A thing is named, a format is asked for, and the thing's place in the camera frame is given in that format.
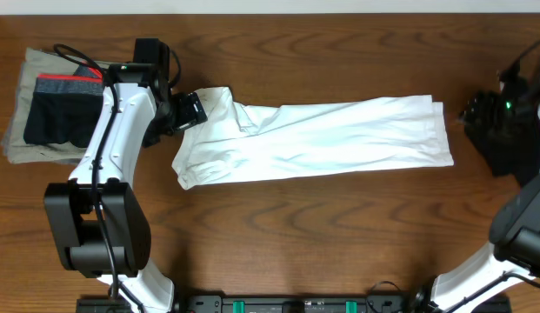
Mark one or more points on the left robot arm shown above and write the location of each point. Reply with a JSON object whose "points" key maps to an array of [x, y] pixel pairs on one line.
{"points": [[98, 226]]}

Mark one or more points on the navy boxer shorts red waistband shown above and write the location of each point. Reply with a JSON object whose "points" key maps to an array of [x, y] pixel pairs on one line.
{"points": [[65, 108]]}

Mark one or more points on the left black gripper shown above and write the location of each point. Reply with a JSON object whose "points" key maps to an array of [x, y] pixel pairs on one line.
{"points": [[189, 116]]}

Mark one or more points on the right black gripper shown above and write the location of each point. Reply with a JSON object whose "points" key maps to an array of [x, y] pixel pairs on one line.
{"points": [[480, 106]]}

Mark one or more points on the folded khaki garment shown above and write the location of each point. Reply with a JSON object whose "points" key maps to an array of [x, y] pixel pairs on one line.
{"points": [[14, 147]]}

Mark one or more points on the white t-shirt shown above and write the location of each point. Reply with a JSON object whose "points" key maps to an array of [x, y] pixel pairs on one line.
{"points": [[248, 143]]}

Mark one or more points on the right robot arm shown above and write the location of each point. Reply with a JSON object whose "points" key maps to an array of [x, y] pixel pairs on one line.
{"points": [[512, 253]]}

